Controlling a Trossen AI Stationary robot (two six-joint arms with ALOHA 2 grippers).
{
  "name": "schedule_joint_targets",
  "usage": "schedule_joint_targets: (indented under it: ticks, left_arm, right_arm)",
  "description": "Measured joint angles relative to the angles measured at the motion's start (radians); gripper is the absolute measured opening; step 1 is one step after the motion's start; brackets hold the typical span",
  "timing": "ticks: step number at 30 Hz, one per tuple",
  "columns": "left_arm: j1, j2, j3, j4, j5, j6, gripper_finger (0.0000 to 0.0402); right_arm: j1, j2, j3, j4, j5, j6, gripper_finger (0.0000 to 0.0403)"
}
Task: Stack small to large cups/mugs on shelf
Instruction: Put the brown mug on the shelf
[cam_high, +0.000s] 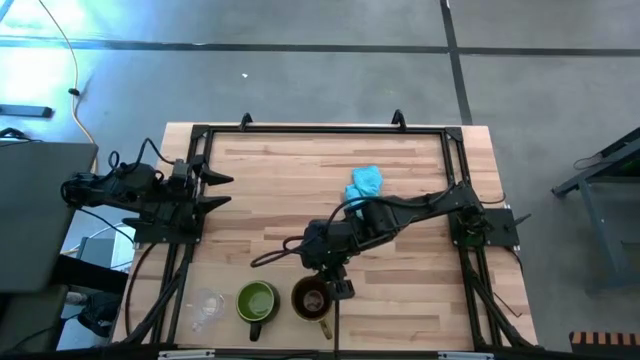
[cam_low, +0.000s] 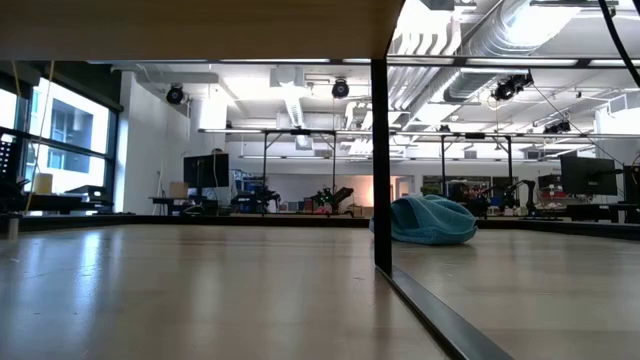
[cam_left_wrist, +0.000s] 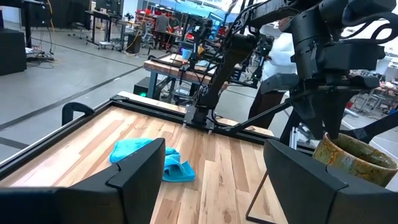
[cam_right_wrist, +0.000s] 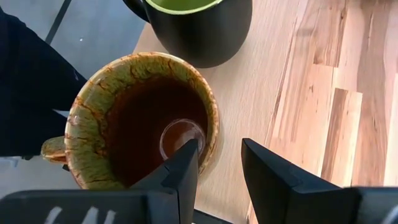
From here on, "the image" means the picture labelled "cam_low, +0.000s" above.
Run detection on black metal rig frame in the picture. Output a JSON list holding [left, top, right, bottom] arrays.
[[259, 128, 338, 216], [438, 131, 515, 217]]

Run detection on black table edge rail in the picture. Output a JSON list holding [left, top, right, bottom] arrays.
[[0, 213, 640, 242]]

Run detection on black round ceiling camera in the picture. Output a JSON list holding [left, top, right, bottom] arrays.
[[330, 77, 351, 100], [165, 83, 186, 106]]

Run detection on dark background desk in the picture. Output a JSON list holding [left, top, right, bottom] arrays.
[[564, 202, 640, 225], [0, 193, 115, 215]]

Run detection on background office desk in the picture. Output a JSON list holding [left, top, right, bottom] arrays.
[[148, 195, 224, 217]]

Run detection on flat black desk device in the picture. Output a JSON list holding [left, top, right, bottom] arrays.
[[63, 184, 109, 202]]

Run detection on black overhead camera cluster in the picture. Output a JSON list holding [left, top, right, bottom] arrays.
[[491, 71, 535, 103]]

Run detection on pale yellow box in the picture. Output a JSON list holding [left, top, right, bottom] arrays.
[[32, 172, 54, 196]]

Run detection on teal cloth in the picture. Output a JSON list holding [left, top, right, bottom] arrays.
[[368, 194, 479, 247]]

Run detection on red white storage bins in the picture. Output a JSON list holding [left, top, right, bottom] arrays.
[[537, 174, 564, 207]]

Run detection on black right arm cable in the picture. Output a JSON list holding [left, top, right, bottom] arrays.
[[597, 0, 640, 89]]

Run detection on large black-framed window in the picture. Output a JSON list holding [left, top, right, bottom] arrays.
[[0, 59, 124, 217]]

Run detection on light wooden shelf board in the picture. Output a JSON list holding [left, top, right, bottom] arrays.
[[0, 0, 407, 61]]

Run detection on black computer monitor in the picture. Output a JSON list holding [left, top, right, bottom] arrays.
[[622, 164, 640, 205], [559, 155, 619, 197], [182, 152, 231, 201]]

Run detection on black perforated panel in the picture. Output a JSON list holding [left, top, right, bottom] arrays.
[[0, 138, 15, 182]]

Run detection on silver ventilation duct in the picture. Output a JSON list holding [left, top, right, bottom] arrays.
[[442, 0, 601, 104]]

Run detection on small black ceiling fixture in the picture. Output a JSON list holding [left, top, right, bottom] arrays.
[[543, 119, 572, 135]]

